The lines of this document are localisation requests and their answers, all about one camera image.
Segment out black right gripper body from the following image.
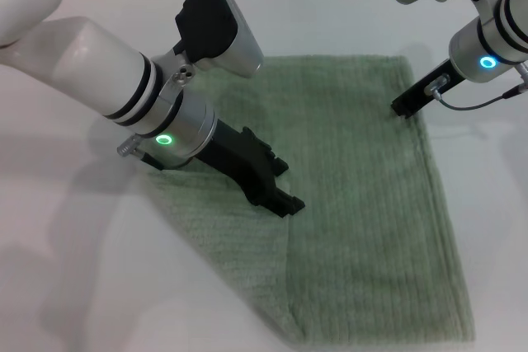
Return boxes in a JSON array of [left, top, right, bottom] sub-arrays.
[[402, 59, 464, 110]]

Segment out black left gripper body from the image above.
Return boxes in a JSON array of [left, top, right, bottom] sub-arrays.
[[193, 120, 282, 206]]

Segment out green ribbed towel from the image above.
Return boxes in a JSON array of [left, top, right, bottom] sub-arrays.
[[144, 54, 476, 345]]

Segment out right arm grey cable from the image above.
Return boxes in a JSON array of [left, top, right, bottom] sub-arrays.
[[424, 62, 528, 110]]

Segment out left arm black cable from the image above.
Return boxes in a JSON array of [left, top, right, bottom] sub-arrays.
[[116, 134, 166, 171]]

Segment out left wrist camera housing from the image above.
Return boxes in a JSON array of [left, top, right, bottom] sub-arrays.
[[156, 0, 266, 97]]

